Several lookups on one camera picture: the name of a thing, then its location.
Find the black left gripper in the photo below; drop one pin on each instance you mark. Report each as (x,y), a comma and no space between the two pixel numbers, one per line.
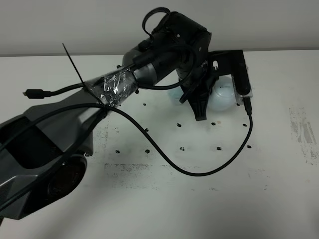
(198,88)

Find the light blue porcelain teapot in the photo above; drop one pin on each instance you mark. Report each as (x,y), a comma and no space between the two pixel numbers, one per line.
(222,96)

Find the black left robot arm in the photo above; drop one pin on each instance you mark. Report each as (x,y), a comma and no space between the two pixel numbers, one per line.
(43,151)

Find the left light blue teacup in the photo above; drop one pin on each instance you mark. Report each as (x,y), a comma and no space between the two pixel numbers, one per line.
(174,95)

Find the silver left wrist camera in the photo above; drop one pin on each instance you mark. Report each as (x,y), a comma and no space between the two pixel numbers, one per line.
(232,62)

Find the black cable tie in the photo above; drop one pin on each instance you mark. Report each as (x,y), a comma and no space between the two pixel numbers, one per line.
(74,67)

